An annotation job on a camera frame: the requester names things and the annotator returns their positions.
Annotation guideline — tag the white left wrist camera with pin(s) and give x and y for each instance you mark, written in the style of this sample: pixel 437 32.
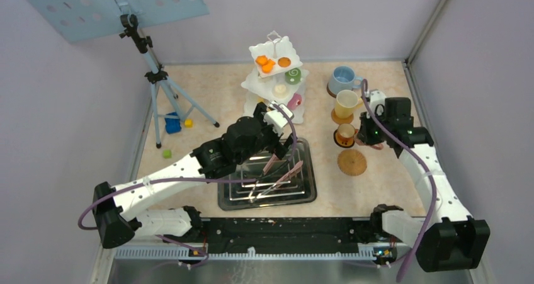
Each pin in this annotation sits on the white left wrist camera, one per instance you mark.
pixel 274 117

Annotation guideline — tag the yellow mug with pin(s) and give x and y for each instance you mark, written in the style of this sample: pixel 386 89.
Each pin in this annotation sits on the yellow mug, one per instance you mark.
pixel 346 103

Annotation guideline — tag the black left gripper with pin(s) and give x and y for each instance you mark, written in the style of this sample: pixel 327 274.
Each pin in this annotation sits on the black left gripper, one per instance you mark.
pixel 276 147

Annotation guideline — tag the brown coaster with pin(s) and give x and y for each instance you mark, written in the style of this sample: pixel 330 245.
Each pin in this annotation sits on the brown coaster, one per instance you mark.
pixel 330 92
pixel 339 120

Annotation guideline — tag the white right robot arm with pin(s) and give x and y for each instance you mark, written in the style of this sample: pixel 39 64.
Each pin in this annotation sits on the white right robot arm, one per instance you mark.
pixel 449 238

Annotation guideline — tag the orange fish cake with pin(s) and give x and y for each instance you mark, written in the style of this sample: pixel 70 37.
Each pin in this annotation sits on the orange fish cake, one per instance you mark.
pixel 268 66
pixel 261 60

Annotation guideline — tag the orange round cookie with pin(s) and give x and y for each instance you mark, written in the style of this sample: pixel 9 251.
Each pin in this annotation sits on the orange round cookie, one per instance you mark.
pixel 284 62

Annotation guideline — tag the blue mug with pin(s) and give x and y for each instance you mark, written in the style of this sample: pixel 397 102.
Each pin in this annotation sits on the blue mug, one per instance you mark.
pixel 344 78

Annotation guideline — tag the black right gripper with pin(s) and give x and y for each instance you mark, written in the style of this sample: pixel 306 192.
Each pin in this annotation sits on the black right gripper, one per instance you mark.
pixel 364 133

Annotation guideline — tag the pink cake slice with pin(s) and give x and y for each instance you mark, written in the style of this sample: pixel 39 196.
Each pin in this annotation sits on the pink cake slice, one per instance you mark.
pixel 295 101

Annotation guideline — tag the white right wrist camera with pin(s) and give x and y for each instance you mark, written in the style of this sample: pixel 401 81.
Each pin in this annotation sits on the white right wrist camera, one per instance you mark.
pixel 376 102

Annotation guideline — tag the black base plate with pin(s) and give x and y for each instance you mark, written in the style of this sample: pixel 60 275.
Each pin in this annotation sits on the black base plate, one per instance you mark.
pixel 328 235

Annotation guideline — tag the blue toy block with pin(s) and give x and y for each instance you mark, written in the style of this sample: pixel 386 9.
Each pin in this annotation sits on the blue toy block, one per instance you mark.
pixel 172 123

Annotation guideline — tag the dark printed coaster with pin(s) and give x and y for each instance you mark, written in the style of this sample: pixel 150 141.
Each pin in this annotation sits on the dark printed coaster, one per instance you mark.
pixel 344 139

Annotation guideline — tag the green roll cake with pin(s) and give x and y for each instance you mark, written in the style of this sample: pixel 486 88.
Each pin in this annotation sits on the green roll cake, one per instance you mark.
pixel 293 76

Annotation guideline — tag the brown mug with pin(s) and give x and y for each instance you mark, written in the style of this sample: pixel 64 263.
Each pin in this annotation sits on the brown mug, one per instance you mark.
pixel 346 127

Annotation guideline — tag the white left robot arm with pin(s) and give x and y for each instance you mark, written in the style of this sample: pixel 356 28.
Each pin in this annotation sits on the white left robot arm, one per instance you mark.
pixel 122 212

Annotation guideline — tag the woven coaster front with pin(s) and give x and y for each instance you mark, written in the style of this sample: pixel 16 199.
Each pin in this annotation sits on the woven coaster front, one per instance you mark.
pixel 351 162

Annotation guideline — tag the white three-tier dessert stand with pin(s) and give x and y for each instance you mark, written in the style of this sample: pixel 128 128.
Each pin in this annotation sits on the white three-tier dessert stand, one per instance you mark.
pixel 259 85

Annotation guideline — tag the stainless steel tray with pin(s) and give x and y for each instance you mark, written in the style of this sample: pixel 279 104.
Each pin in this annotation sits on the stainless steel tray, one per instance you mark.
pixel 289 184

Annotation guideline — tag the green toy block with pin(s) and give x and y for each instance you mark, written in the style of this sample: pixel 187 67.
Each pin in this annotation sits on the green toy block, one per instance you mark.
pixel 167 154

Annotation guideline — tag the white cable duct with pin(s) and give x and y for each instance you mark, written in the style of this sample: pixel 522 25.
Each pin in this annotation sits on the white cable duct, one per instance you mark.
pixel 182 253

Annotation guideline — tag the light blue music stand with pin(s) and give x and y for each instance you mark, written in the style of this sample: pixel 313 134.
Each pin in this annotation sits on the light blue music stand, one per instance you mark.
pixel 80 20

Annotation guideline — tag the brown coaster back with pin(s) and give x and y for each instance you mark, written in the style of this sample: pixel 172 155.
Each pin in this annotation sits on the brown coaster back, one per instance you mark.
pixel 330 92

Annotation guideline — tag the white round bun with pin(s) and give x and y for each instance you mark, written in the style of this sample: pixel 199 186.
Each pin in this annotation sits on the white round bun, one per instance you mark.
pixel 280 90

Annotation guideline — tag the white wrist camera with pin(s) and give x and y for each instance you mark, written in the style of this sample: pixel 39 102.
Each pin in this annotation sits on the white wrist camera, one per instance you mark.
pixel 274 117
pixel 376 102

